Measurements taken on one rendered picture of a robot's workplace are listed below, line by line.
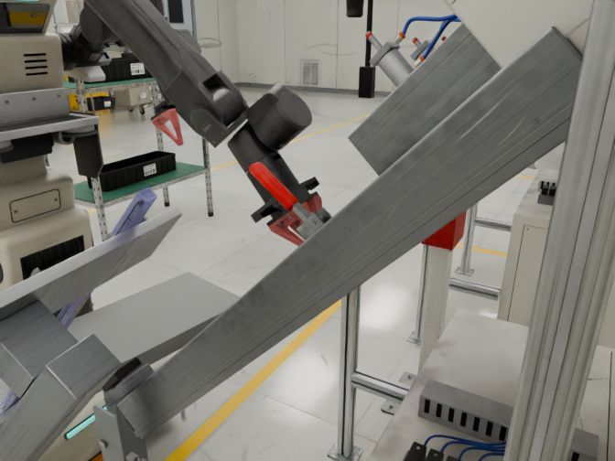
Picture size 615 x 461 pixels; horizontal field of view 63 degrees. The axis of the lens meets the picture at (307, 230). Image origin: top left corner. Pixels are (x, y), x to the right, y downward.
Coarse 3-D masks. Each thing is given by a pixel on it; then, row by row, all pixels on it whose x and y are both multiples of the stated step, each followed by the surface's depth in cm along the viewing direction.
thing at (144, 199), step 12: (144, 192) 40; (132, 204) 40; (144, 204) 40; (132, 216) 41; (144, 216) 42; (120, 228) 42; (84, 300) 49; (60, 312) 50; (72, 312) 49; (12, 396) 60; (0, 408) 62
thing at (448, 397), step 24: (360, 384) 141; (384, 384) 138; (432, 384) 86; (96, 408) 67; (432, 408) 83; (456, 408) 80; (480, 408) 80; (504, 408) 80; (120, 432) 66; (480, 432) 79; (504, 432) 77; (576, 432) 76; (120, 456) 68; (336, 456) 154; (408, 456) 69; (432, 456) 70; (576, 456) 73
